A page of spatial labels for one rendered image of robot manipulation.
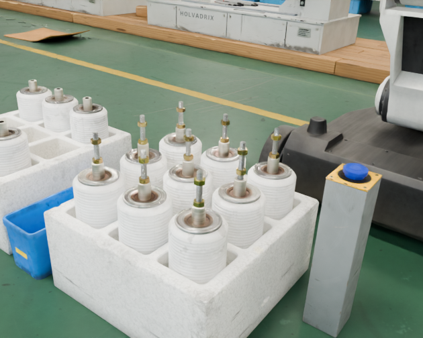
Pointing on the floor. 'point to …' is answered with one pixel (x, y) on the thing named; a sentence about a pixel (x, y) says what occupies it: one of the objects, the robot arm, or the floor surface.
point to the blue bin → (33, 234)
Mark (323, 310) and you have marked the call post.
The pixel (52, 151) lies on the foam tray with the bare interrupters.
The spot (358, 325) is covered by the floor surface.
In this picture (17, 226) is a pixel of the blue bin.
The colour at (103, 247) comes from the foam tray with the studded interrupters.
